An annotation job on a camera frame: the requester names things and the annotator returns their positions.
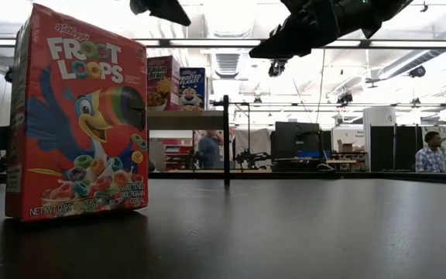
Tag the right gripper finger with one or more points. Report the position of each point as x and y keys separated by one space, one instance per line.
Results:
x=289 y=44

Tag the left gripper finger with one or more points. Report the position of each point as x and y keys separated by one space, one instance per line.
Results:
x=165 y=9

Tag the magenta Raisin Bran cereal box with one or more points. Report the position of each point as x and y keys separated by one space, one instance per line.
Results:
x=161 y=85

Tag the blue Frosted Flakes cereal box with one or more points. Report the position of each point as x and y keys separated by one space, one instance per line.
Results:
x=192 y=91

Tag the red Froot Loops cereal box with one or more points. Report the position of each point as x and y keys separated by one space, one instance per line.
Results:
x=76 y=116

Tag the black background robot arm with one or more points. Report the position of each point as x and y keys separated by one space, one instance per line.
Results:
x=252 y=158

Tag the red storage shelf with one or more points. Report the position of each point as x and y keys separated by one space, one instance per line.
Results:
x=174 y=155

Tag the ceiling air vent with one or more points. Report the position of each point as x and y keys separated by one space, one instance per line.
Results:
x=227 y=66

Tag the large black equipment cabinet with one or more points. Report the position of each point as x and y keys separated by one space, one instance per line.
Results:
x=294 y=145

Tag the white cloth cover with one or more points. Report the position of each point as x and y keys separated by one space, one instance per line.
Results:
x=254 y=141

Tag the black round ceiling fixture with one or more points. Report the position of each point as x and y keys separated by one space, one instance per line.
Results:
x=417 y=71
x=9 y=74

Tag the white pillar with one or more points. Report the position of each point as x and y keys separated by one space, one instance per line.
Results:
x=379 y=116

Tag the brown cardboard box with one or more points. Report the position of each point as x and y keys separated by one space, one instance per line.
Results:
x=345 y=146

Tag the person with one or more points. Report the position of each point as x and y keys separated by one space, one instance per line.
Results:
x=209 y=151
x=430 y=159

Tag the dark room partition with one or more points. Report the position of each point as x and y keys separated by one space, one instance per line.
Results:
x=405 y=149

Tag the black table mat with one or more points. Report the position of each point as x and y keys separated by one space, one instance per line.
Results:
x=223 y=248

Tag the black hanging ceiling camera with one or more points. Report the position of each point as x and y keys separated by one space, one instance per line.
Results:
x=277 y=69

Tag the silver ceiling duct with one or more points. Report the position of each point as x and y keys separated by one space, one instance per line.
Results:
x=416 y=60

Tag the wooden shelf with black frame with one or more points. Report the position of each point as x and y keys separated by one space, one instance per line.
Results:
x=184 y=120

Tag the black metal table frame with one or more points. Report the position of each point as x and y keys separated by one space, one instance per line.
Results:
x=285 y=175

